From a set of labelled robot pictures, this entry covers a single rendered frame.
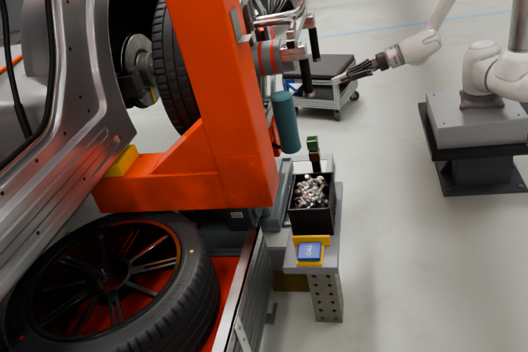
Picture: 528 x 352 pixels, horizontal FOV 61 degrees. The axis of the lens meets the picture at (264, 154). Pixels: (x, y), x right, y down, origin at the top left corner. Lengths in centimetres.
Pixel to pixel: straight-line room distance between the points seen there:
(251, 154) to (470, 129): 105
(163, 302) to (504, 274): 130
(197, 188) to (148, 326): 48
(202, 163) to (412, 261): 101
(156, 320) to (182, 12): 85
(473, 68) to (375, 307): 109
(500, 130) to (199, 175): 130
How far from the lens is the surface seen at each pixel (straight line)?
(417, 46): 187
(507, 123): 214
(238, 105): 134
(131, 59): 201
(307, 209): 143
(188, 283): 141
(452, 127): 209
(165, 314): 136
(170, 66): 163
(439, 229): 217
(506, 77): 203
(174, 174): 156
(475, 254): 208
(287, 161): 244
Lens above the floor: 148
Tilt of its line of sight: 32 degrees down
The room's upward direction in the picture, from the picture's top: 13 degrees counter-clockwise
